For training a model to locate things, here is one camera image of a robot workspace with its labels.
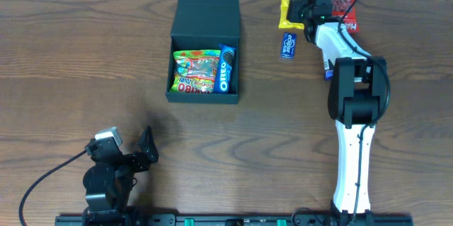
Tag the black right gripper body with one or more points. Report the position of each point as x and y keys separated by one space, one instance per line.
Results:
x=295 y=13

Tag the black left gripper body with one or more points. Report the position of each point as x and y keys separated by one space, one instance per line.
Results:
x=140 y=159

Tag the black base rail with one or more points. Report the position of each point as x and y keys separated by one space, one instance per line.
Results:
x=303 y=219

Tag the dark green box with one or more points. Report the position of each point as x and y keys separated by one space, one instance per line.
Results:
x=201 y=25

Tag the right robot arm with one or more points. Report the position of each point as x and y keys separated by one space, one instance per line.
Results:
x=358 y=97

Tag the Haribo gummy bag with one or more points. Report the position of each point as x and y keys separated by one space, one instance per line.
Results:
x=195 y=71

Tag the dark blue chocolate bar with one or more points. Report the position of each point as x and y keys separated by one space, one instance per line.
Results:
x=328 y=70

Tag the blue Oreo cookie pack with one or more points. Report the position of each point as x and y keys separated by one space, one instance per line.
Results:
x=224 y=70

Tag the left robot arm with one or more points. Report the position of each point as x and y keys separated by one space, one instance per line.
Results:
x=109 y=182

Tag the blue Eclipse mint pack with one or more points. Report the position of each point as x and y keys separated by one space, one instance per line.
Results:
x=289 y=41

